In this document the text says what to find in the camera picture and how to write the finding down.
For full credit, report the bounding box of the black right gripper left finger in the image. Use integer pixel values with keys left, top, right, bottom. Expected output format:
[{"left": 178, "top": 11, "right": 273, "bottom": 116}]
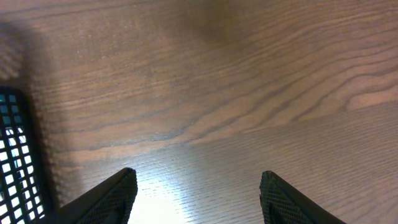
[{"left": 43, "top": 168, "right": 138, "bottom": 224}]

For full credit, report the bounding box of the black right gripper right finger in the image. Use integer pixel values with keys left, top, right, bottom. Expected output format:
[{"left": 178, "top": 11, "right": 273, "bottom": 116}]
[{"left": 259, "top": 170, "right": 345, "bottom": 224}]

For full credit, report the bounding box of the dark green plastic basket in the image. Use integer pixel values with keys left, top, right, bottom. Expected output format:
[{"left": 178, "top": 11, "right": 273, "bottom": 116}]
[{"left": 1, "top": 86, "right": 54, "bottom": 223}]

